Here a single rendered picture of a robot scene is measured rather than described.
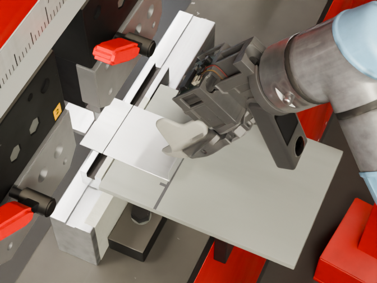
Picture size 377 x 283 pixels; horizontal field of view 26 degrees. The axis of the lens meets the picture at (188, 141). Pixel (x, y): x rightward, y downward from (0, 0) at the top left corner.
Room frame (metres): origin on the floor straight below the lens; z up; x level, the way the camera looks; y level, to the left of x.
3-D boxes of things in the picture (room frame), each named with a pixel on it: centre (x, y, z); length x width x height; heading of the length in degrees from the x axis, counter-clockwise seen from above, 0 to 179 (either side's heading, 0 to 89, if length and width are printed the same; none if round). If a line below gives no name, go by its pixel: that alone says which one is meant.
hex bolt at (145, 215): (0.54, 0.06, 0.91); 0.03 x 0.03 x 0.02
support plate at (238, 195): (0.55, -0.04, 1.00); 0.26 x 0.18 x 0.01; 65
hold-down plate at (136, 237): (0.63, 0.02, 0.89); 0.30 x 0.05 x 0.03; 155
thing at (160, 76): (0.64, 0.08, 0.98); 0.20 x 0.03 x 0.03; 155
